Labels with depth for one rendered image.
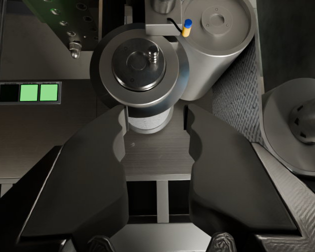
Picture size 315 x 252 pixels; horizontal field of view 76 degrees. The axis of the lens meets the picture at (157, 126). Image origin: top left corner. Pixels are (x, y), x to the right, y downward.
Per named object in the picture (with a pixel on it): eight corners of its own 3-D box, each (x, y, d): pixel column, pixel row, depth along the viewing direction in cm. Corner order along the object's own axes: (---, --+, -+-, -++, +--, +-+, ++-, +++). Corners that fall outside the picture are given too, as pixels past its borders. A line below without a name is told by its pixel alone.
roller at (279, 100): (349, 76, 31) (363, 170, 29) (262, 110, 56) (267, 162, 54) (258, 78, 31) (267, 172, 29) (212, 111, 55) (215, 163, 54)
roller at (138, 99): (182, 32, 30) (175, 108, 28) (169, 88, 55) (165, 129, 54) (104, 25, 30) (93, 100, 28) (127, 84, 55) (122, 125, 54)
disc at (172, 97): (192, 26, 31) (185, 122, 29) (192, 28, 31) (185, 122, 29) (96, 17, 31) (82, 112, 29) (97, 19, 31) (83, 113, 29)
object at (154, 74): (106, 42, 28) (159, 32, 29) (109, 49, 30) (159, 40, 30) (116, 93, 27) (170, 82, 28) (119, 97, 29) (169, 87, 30)
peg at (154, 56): (145, 46, 25) (156, 42, 25) (146, 56, 28) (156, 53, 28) (150, 56, 25) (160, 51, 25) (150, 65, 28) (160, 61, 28)
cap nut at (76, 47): (79, 41, 62) (78, 55, 62) (83, 47, 66) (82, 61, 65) (67, 41, 62) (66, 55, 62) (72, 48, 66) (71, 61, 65)
